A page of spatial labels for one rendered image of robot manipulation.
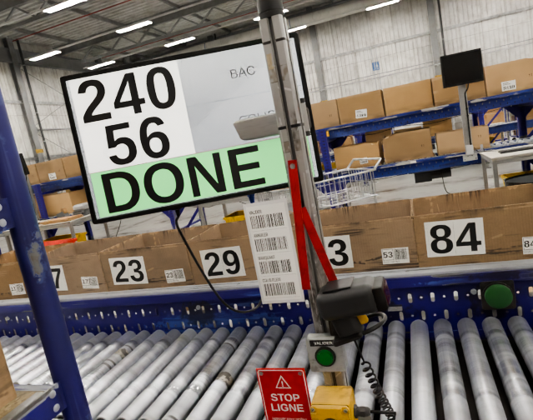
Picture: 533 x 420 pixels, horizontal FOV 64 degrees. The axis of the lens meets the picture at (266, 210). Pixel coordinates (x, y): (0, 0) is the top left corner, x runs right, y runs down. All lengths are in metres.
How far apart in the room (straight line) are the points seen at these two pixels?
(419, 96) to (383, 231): 4.57
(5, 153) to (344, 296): 0.52
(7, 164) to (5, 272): 1.72
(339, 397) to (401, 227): 0.67
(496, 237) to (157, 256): 1.13
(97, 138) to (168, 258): 0.80
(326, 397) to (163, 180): 0.52
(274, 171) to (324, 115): 5.09
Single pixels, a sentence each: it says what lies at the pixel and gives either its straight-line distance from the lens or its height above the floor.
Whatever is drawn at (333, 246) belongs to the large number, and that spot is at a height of 0.98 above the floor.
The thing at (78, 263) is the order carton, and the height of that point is 1.01.
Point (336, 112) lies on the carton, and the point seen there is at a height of 1.56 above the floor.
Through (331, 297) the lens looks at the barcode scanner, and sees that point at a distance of 0.74.
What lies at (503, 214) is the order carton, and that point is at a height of 1.02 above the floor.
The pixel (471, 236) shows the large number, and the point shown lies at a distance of 1.39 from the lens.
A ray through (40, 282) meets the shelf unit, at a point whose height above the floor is 1.25.
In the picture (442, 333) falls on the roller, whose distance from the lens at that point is 1.31.
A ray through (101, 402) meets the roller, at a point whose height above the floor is 0.74.
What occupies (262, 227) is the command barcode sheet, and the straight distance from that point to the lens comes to 0.80.
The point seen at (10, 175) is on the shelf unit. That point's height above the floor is 1.36.
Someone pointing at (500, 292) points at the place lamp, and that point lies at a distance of 1.37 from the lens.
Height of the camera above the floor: 1.35
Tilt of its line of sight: 9 degrees down
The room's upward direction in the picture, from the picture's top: 11 degrees counter-clockwise
